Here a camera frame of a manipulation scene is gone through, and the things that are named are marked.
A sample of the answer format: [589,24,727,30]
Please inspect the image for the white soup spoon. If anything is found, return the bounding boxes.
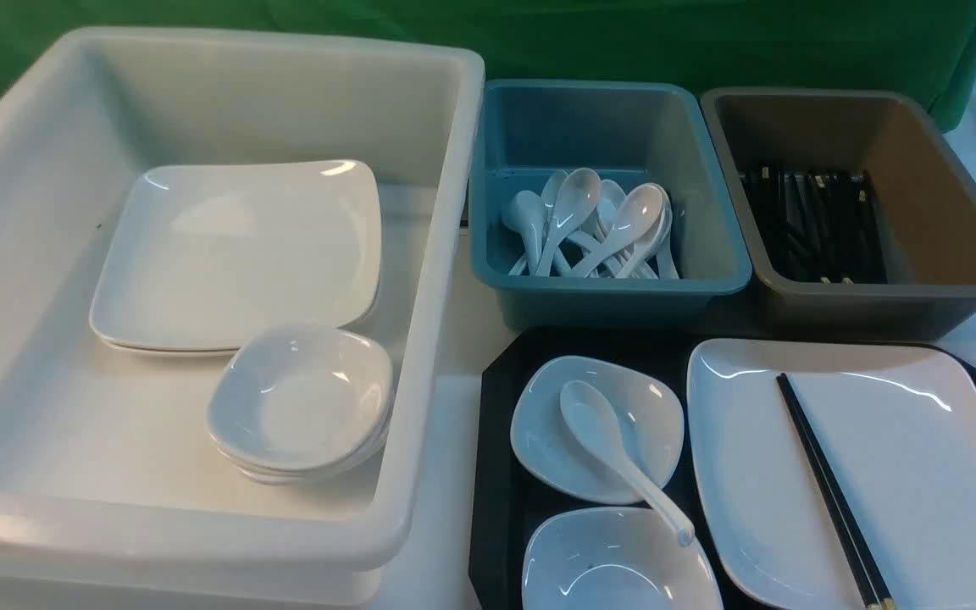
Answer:
[559,380,695,547]

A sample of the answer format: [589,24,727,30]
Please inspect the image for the white bowl with spoon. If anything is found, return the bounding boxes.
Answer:
[510,355,685,505]

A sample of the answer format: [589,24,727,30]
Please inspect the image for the white bowl front tray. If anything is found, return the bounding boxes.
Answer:
[520,507,722,609]

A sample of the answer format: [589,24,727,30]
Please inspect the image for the large white square plate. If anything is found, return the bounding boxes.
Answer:
[686,337,976,609]

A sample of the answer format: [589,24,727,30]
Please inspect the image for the black chopstick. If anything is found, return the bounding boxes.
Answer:
[776,372,898,609]

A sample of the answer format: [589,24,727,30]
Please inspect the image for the white spoons in bin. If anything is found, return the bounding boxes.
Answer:
[500,169,680,280]

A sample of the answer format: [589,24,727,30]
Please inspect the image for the black serving tray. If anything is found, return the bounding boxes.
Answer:
[469,328,976,609]

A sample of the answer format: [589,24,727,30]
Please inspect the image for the stacked white bowls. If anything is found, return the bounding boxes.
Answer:
[207,324,395,485]

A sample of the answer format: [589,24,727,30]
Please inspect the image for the teal plastic bin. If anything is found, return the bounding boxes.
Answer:
[468,80,752,331]

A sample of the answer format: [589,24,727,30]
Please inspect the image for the stacked white square plates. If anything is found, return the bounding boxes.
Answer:
[89,159,382,352]

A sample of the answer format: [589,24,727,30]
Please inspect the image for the black chopsticks in bin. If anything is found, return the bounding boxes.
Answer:
[737,164,888,285]

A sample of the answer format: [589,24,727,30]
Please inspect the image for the large white plastic tub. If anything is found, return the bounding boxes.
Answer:
[0,27,485,609]

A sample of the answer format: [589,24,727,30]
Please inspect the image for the grey-brown plastic bin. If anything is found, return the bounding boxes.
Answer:
[701,86,976,341]

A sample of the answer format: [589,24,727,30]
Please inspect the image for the green backdrop cloth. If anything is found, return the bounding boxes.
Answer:
[0,1,976,130]

